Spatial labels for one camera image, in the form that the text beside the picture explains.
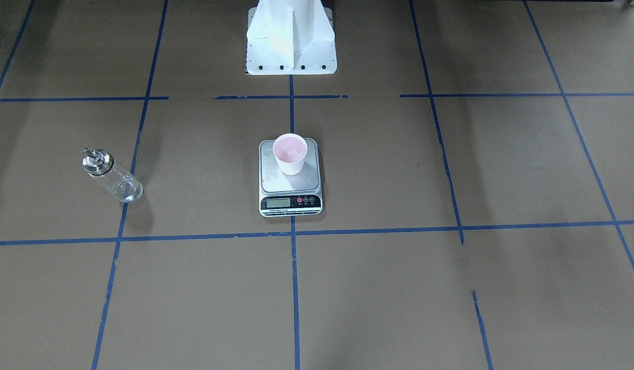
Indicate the clear glass sauce bottle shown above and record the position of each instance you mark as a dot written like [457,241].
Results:
[111,175]

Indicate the silver digital kitchen scale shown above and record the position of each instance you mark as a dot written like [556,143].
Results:
[289,195]

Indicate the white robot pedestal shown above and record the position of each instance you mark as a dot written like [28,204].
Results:
[290,38]

